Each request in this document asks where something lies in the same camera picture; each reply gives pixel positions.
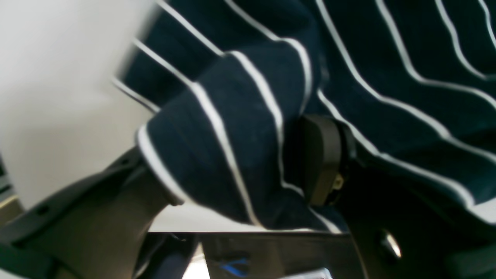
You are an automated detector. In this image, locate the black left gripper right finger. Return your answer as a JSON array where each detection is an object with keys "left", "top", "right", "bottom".
[{"left": 299, "top": 115, "right": 496, "bottom": 279}]

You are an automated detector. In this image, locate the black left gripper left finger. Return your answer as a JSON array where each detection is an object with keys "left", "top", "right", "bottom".
[{"left": 1, "top": 148, "right": 182, "bottom": 279}]

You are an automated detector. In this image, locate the navy white striped T-shirt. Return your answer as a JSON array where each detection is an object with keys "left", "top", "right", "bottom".
[{"left": 113, "top": 0, "right": 495, "bottom": 234}]

